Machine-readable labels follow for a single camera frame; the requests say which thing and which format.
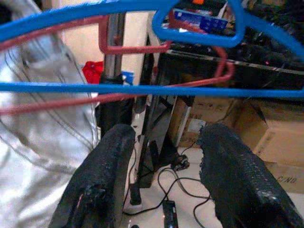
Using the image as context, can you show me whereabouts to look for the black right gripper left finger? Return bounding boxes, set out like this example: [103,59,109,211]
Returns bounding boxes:
[48,123,136,228]

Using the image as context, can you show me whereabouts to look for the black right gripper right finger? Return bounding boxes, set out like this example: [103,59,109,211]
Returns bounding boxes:
[196,122,304,228]

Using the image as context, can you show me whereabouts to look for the cream white jeans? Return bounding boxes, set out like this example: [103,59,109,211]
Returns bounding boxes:
[0,0,99,228]

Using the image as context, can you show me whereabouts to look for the blue wire hanger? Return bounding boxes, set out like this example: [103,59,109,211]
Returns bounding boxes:
[0,0,304,99]

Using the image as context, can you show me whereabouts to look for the small printed cardboard box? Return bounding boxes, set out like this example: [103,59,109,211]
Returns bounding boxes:
[263,161,304,194]

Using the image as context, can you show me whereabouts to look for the large cardboard box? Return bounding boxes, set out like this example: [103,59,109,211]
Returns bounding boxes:
[237,97,304,167]

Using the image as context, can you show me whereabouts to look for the dark cardboard box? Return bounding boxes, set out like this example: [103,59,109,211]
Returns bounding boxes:
[175,96,240,149]

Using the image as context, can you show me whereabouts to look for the black power adapter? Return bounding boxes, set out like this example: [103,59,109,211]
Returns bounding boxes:
[162,199,179,228]

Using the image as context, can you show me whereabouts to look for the red cloth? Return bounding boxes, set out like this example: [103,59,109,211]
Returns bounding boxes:
[82,61,104,85]

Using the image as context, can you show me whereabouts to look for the black desk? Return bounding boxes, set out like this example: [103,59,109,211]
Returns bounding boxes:
[142,0,304,100]

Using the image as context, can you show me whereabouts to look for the blue printed box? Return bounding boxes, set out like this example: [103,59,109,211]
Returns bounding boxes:
[173,8,228,31]

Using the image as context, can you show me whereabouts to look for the black clothes rack frame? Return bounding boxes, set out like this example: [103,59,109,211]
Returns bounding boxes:
[97,13,188,190]

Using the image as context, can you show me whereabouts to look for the red wire hanger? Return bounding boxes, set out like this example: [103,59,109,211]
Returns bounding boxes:
[0,10,236,116]

